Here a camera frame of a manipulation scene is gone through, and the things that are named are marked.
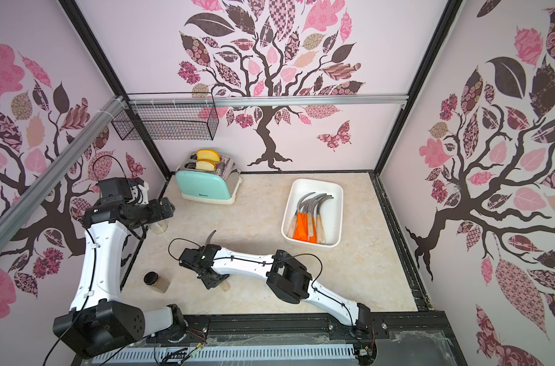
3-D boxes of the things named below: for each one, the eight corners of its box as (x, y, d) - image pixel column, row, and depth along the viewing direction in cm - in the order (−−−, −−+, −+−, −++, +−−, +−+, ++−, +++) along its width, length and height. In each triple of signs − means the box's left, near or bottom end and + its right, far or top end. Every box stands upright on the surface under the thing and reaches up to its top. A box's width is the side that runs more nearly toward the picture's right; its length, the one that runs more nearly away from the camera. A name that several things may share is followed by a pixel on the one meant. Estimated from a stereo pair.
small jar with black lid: (155, 293, 84) (140, 283, 76) (159, 281, 87) (146, 271, 79) (167, 293, 84) (154, 283, 76) (171, 281, 87) (159, 271, 78)
